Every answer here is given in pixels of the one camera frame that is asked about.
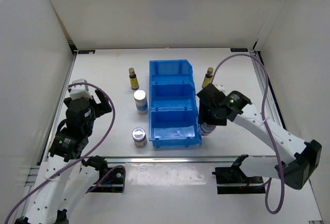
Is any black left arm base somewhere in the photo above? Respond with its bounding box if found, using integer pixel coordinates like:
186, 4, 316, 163
87, 165, 126, 193

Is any left aluminium frame rail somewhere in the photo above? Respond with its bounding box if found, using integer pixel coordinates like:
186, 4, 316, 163
36, 39, 77, 166

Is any blue plastic divided bin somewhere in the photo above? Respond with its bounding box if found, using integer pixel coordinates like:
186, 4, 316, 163
148, 60, 202, 149

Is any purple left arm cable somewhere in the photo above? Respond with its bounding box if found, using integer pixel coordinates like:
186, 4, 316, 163
1, 83, 117, 224

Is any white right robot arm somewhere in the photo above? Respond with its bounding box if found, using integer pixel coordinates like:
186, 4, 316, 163
197, 84, 322, 189

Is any short red-label jar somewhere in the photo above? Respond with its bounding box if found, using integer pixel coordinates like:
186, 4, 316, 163
198, 123, 216, 136

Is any left white blue tall jar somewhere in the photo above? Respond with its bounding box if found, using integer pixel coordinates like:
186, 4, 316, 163
134, 90, 149, 115

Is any front aluminium frame rail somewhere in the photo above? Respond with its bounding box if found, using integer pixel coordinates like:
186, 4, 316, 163
105, 156, 238, 164

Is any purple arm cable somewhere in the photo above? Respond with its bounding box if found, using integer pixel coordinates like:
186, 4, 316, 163
210, 54, 286, 214
1, 83, 117, 224

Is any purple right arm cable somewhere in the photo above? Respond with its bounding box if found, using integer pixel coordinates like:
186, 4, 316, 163
210, 54, 286, 214

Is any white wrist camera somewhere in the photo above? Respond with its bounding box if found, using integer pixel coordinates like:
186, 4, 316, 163
214, 84, 227, 94
68, 84, 92, 100

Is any left brown yellow-label bottle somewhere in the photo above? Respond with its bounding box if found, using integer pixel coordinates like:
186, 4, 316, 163
128, 67, 139, 90

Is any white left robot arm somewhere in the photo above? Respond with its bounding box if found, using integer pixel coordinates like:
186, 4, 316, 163
15, 83, 115, 223

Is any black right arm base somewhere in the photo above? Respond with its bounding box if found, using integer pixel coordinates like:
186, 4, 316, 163
212, 154, 266, 195

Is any right brown yellow-label bottle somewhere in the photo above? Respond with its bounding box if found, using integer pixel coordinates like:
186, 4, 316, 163
202, 67, 213, 88

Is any brown yellow-label bottle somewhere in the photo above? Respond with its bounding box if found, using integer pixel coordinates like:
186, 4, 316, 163
128, 67, 139, 90
202, 67, 213, 88

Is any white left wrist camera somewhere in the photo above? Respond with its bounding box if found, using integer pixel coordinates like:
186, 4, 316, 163
68, 84, 92, 100

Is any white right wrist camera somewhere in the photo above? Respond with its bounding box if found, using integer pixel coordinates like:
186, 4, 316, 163
214, 84, 227, 94

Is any short silver-lid jar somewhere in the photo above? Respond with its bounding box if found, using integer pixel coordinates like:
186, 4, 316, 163
131, 127, 147, 147

